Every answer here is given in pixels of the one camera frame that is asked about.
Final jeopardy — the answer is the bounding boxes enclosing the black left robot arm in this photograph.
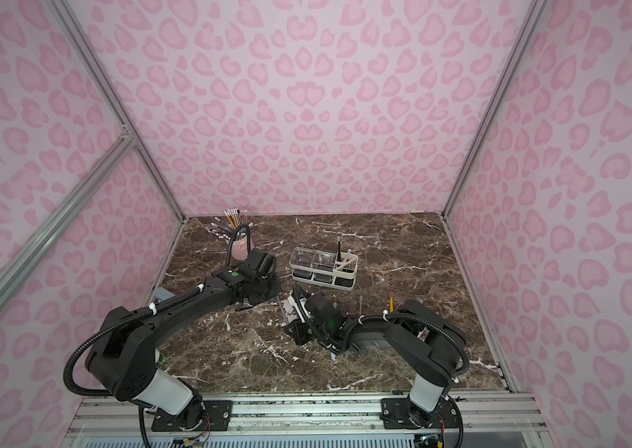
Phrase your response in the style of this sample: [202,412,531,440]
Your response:
[63,246,281,429]

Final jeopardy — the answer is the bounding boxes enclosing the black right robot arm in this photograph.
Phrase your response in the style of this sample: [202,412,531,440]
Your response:
[280,286,470,416]

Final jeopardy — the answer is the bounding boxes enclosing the cream toothbrush holder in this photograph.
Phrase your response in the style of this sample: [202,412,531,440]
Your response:
[289,248,359,291]

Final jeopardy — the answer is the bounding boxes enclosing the pink metal pencil bucket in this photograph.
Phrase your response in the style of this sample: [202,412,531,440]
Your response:
[230,235,252,261]

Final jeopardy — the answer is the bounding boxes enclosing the bundle of coloured pencils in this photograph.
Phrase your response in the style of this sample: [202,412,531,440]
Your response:
[211,208,249,238]

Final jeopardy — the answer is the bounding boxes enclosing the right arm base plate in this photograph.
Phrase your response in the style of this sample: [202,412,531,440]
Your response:
[379,396,461,430]

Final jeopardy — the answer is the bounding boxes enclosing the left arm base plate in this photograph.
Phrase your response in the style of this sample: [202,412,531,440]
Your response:
[151,399,234,432]

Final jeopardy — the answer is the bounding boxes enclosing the aluminium front rail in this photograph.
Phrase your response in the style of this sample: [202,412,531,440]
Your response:
[60,391,558,448]

